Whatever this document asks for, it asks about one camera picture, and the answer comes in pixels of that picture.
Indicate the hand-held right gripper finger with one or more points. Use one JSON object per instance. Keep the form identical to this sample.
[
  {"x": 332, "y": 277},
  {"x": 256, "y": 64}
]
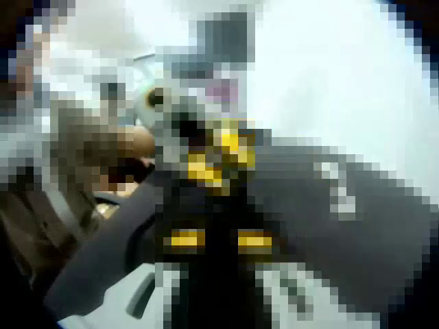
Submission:
[{"x": 103, "y": 315}]

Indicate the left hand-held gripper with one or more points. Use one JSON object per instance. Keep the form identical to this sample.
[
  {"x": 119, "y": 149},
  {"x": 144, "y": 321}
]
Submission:
[{"x": 144, "y": 114}]

